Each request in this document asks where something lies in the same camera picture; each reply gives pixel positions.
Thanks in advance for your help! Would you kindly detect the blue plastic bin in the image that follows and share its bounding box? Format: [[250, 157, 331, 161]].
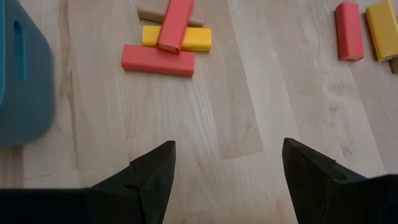
[[0, 0, 56, 147]]

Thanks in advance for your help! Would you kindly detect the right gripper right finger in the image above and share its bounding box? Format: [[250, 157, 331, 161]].
[[281, 137, 371, 224]]

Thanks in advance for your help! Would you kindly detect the red block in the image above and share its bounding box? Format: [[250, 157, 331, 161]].
[[156, 0, 195, 55], [334, 2, 365, 62], [121, 44, 196, 78]]

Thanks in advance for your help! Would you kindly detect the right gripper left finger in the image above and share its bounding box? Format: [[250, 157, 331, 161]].
[[85, 140, 177, 224]]

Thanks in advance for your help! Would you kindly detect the yellow block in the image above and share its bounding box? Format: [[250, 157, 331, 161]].
[[365, 0, 398, 62], [141, 24, 213, 53]]

